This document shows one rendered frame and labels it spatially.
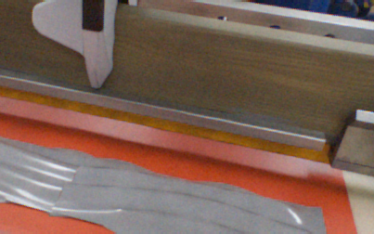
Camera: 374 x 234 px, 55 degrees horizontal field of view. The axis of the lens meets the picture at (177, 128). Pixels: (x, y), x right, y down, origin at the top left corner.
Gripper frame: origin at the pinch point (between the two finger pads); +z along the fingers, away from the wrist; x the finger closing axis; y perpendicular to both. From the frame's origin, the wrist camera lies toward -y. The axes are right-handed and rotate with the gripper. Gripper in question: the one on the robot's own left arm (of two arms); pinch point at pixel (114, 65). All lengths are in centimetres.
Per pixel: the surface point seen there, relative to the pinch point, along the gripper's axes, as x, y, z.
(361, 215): 4.7, -21.1, 6.0
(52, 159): 6.9, 2.2, 5.6
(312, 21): -20.6, -18.0, -2.3
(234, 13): -20.6, -8.4, -1.8
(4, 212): 12.4, 2.5, 6.2
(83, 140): 2.9, 1.5, 6.1
